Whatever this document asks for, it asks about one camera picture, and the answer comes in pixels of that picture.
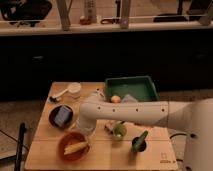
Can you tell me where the red bowl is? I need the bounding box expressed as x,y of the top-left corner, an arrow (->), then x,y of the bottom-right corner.
57,132 -> 90,162

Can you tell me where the black pole stand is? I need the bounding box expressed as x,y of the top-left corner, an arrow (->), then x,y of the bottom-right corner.
14,123 -> 26,171

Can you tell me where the green cucumber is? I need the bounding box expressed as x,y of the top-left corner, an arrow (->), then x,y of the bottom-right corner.
132,130 -> 149,153

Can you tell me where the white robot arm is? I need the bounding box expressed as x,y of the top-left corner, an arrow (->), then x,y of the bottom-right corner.
76,91 -> 213,171

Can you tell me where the white measuring scoop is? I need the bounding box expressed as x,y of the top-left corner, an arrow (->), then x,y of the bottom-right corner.
49,82 -> 81,101

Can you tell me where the black office chair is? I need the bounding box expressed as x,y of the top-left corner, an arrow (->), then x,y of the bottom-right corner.
0,0 -> 52,27

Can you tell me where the green plastic bin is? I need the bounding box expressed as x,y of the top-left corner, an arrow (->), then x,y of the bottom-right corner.
105,76 -> 159,102

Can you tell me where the blue sponge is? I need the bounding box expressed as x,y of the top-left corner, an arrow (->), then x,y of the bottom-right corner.
54,106 -> 70,127

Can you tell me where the black cup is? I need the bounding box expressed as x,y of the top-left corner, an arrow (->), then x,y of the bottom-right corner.
131,135 -> 148,154

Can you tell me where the clear plastic bag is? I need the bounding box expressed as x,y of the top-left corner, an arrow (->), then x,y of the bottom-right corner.
121,94 -> 137,103

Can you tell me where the dark round plate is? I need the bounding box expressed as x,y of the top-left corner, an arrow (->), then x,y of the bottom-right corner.
49,105 -> 73,129

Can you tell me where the yellow round fruit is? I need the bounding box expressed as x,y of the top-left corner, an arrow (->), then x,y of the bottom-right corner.
111,95 -> 121,103

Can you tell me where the yellow banana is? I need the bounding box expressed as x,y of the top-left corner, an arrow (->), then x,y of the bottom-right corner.
64,142 -> 88,155

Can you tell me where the green cup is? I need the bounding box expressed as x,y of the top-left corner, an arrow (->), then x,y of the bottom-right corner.
112,124 -> 127,141

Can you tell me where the wooden table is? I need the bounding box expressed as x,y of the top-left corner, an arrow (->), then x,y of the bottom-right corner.
24,81 -> 179,171

